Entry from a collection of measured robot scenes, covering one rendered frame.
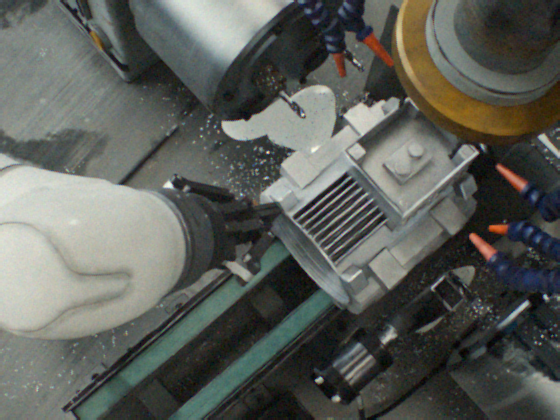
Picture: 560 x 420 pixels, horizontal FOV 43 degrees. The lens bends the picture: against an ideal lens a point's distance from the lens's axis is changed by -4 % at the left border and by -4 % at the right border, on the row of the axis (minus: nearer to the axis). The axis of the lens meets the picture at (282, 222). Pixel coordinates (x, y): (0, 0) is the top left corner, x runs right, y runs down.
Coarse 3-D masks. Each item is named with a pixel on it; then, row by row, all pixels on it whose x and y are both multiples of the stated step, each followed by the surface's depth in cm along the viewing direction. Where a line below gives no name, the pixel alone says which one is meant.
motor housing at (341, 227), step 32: (320, 160) 88; (320, 192) 83; (352, 192) 84; (448, 192) 87; (288, 224) 96; (320, 224) 82; (352, 224) 83; (384, 224) 84; (416, 224) 86; (320, 256) 98; (352, 256) 83; (416, 256) 87
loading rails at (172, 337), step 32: (288, 256) 100; (224, 288) 98; (256, 288) 102; (320, 288) 99; (192, 320) 97; (224, 320) 105; (288, 320) 98; (320, 320) 97; (128, 352) 95; (160, 352) 96; (256, 352) 96; (288, 352) 95; (96, 384) 93; (128, 384) 95; (160, 384) 102; (224, 384) 95; (256, 384) 94; (96, 416) 93; (160, 416) 101; (192, 416) 94
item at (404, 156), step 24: (384, 120) 81; (408, 120) 84; (360, 144) 82; (384, 144) 83; (408, 144) 82; (432, 144) 84; (360, 168) 79; (384, 168) 83; (408, 168) 81; (432, 168) 83; (456, 168) 80; (384, 192) 79; (408, 192) 82; (432, 192) 79; (384, 216) 83; (408, 216) 81
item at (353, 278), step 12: (384, 108) 88; (456, 180) 86; (468, 180) 85; (276, 192) 85; (288, 192) 84; (456, 192) 87; (468, 192) 86; (288, 204) 84; (348, 276) 82; (360, 276) 82; (348, 288) 83; (360, 288) 83
